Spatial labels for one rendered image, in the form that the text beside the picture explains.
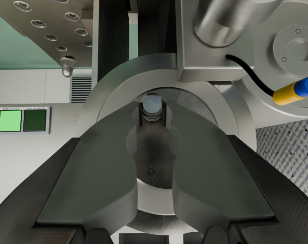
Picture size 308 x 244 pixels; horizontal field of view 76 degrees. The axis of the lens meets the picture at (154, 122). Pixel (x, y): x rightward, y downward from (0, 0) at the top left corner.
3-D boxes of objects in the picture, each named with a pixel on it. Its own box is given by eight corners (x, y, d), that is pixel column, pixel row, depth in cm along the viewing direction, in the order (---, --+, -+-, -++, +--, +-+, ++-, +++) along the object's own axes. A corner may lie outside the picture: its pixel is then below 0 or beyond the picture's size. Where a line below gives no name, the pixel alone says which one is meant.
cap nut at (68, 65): (72, 57, 49) (71, 74, 48) (77, 63, 52) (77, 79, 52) (57, 57, 49) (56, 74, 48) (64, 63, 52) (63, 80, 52)
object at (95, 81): (100, -57, 19) (96, 136, 16) (129, 56, 42) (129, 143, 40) (95, -57, 19) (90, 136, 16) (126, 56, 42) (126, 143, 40)
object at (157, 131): (152, 214, 13) (95, 121, 14) (152, 205, 15) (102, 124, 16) (241, 153, 14) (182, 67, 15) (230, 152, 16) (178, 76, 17)
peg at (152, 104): (168, 98, 11) (158, 119, 11) (165, 107, 14) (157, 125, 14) (146, 88, 11) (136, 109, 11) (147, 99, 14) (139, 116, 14)
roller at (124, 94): (169, 40, 16) (270, 141, 15) (158, 106, 42) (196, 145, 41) (62, 134, 15) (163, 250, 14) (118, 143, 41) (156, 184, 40)
